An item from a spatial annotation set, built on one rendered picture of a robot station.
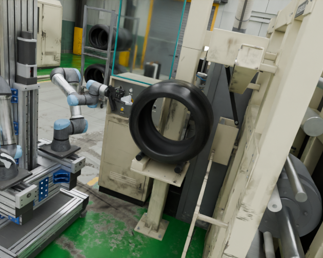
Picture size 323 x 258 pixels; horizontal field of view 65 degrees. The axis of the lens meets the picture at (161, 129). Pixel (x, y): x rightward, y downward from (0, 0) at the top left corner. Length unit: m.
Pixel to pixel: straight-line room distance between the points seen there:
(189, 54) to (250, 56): 0.81
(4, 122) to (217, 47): 1.17
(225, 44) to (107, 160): 1.81
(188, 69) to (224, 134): 0.53
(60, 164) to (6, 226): 0.57
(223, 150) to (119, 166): 1.15
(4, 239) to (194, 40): 1.90
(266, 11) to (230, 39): 9.60
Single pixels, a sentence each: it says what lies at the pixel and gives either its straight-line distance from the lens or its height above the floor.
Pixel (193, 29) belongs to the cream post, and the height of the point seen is 1.78.
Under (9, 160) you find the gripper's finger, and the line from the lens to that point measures 1.36.
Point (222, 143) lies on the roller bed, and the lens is 1.89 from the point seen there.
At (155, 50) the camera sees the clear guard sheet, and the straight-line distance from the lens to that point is 2.24.
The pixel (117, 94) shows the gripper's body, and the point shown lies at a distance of 1.79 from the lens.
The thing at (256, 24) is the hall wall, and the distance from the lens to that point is 10.77.
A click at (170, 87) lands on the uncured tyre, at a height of 1.42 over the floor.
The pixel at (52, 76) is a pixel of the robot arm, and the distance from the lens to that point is 2.09.
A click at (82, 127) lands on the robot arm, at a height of 0.89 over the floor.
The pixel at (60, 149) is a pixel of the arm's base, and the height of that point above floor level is 0.74.
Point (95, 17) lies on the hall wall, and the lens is 13.05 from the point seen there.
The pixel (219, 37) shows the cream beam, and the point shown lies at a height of 1.75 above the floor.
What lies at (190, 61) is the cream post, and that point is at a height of 1.57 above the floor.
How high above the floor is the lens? 1.72
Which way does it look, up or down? 21 degrees down
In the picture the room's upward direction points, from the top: 12 degrees clockwise
